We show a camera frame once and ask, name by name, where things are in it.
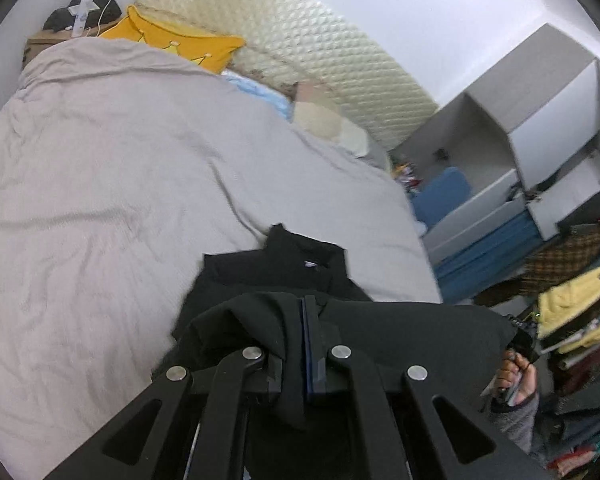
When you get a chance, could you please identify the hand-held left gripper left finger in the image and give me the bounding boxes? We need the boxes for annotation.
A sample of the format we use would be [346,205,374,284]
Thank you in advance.
[45,345,286,480]

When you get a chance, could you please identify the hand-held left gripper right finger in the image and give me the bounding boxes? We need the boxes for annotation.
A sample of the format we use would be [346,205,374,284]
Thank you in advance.
[300,295,551,480]

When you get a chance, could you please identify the black shirt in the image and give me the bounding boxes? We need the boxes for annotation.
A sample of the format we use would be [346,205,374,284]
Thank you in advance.
[150,223,524,480]

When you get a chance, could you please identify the pile of mixed clothes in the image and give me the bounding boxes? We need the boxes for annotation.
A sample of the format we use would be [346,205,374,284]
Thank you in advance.
[530,330,600,479]

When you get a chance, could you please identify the person's right hand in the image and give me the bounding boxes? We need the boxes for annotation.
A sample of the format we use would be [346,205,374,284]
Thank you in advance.
[492,352,539,409]

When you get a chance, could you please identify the yellow garment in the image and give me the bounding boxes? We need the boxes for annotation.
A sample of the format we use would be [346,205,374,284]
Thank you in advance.
[536,253,600,354]

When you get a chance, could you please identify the brown houndstooth scarf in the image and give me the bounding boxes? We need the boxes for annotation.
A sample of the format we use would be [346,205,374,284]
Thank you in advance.
[474,222,600,306]

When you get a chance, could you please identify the blue curtain cloth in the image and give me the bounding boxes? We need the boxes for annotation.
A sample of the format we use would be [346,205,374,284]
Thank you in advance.
[434,209,544,304]

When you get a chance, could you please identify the blue cushion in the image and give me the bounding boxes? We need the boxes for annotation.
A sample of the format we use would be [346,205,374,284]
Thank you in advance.
[409,167,474,234]

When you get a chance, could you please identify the small cosmetic bottles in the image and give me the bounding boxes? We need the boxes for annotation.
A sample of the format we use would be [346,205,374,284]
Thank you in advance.
[391,159,421,194]

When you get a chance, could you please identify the grey bed blanket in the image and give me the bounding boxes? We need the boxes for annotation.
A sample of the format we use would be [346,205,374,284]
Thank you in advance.
[0,37,444,480]

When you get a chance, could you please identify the grey white wardrobe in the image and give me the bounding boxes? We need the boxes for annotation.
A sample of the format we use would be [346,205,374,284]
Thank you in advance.
[390,22,600,267]

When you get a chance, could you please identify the patchwork pillow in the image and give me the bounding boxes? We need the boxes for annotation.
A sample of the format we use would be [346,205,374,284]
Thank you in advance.
[290,81,389,169]

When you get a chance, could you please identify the light blue bed sheet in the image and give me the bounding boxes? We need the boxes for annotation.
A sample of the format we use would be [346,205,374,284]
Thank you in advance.
[221,70,296,121]

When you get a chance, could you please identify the cream quilted headboard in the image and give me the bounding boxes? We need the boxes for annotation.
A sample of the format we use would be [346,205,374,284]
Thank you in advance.
[135,0,440,151]

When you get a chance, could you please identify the yellow pillow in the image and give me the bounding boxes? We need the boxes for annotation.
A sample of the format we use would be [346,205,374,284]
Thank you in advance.
[99,4,245,75]

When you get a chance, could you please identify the brown nightstand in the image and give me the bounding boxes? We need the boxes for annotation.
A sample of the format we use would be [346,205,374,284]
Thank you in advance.
[22,22,124,69]

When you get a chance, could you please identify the white bottle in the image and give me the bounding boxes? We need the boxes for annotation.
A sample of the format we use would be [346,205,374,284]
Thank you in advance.
[72,0,96,39]

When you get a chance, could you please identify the black bag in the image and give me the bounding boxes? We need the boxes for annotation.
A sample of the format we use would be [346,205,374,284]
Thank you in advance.
[43,0,124,34]

